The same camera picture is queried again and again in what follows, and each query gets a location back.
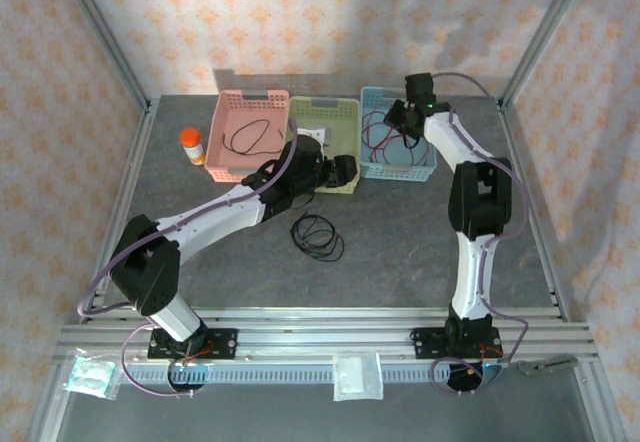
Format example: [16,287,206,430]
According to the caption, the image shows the clear bag with white packet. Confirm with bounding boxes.
[332,352,385,402]

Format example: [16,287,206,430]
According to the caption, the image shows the orange-capped bottle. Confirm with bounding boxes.
[179,127,209,167]

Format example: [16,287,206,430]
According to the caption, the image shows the blue plastic basket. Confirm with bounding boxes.
[359,85,438,183]

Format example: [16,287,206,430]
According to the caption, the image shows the aluminium side rail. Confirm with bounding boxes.
[497,104,571,322]
[79,106,160,323]

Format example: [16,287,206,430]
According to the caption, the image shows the grey slotted cable duct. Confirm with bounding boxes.
[122,364,501,384]

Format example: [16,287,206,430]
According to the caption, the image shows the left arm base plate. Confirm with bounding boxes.
[148,328,239,362]

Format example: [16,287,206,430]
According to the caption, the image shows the aluminium frame rail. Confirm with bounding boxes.
[54,306,599,369]

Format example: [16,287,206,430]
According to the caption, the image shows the pink plastic basket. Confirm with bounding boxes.
[204,89,291,185]

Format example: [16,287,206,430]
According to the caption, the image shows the aluminium frame post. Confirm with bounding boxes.
[54,0,154,113]
[497,0,596,111]

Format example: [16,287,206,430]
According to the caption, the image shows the thin red cable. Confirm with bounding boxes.
[361,107,404,164]
[372,125,432,168]

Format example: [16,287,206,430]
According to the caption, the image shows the thin black cable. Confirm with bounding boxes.
[221,119,285,157]
[289,213,346,263]

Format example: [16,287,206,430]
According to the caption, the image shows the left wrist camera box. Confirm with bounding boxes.
[299,125,332,149]

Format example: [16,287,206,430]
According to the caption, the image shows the plastic bag with green contents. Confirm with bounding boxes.
[63,354,121,402]

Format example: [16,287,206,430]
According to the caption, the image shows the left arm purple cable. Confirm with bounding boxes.
[74,117,301,399]

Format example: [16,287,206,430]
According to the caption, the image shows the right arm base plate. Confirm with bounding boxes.
[409,326,504,361]

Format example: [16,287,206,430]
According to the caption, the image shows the green plastic basket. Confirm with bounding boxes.
[282,95,362,197]

